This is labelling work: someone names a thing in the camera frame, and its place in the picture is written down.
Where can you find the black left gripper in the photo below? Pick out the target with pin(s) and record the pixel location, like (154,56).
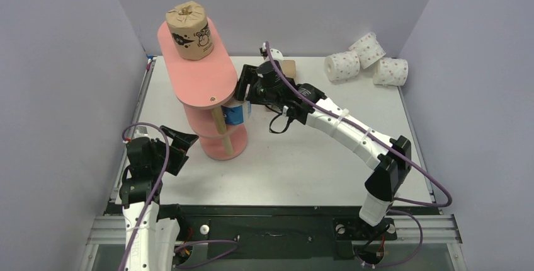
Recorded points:
(181,142)

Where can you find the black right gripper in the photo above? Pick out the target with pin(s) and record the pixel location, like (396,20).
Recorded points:
(247,87)

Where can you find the blue roll sideways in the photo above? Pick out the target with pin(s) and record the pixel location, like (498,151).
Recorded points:
(236,112)

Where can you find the brown paper roll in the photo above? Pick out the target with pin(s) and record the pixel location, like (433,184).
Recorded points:
(190,30)

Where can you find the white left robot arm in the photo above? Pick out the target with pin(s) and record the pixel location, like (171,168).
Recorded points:
(147,240)

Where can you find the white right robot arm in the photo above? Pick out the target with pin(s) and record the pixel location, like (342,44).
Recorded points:
(387,157)

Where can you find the pink three-tier shelf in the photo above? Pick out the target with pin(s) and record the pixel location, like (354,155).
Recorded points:
(203,87)

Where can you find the brown wrapped roll rear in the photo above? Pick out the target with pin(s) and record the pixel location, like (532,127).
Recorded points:
(289,69)

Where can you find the white dotted roll left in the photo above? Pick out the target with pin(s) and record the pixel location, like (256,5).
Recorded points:
(341,67)

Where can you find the white dotted roll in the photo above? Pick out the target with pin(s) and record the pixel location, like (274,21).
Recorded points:
(368,50)
(390,72)
(341,67)

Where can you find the white dotted roll top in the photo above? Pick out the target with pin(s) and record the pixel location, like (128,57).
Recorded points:
(368,50)

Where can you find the white dotted roll right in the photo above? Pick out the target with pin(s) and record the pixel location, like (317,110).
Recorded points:
(390,72)

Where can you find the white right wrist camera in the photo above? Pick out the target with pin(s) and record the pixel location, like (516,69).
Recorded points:
(270,53)

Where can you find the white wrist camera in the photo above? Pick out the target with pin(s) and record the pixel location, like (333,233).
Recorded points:
(140,131)
(270,53)

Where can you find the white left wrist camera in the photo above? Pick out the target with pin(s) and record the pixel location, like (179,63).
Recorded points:
(140,131)

